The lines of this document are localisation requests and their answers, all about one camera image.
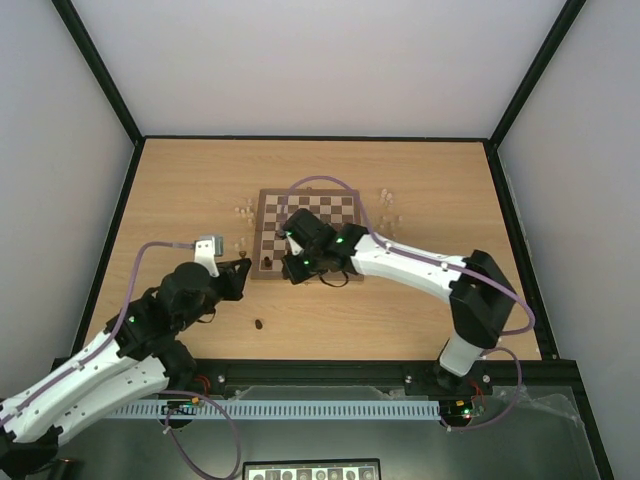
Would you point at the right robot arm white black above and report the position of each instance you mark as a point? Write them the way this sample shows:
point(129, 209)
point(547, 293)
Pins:
point(474, 287)

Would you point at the circuit board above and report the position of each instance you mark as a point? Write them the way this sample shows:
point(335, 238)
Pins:
point(183, 406)
point(466, 408)

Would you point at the grey slotted cable duct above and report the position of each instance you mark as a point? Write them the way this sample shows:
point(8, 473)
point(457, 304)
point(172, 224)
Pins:
point(290, 410)

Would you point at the left circuit board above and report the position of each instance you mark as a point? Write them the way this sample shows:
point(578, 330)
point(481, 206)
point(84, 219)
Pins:
point(183, 406)

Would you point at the right circuit board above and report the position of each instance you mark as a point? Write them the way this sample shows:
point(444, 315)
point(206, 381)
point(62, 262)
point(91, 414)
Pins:
point(466, 408)

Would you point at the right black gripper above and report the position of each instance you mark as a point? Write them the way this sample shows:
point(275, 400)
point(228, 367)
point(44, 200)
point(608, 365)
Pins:
point(291, 267)

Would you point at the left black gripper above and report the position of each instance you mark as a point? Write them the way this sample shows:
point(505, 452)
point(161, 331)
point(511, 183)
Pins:
point(237, 284)

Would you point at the black aluminium frame rail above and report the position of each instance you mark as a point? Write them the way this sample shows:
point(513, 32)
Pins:
point(415, 378)

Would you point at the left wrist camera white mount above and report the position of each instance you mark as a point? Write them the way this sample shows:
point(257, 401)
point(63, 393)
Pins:
point(206, 250)

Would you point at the small dark cylinder object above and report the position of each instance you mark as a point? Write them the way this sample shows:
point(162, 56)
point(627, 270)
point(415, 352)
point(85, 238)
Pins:
point(62, 469)

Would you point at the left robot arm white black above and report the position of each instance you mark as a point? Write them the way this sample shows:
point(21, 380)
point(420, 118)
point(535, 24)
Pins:
point(135, 356)

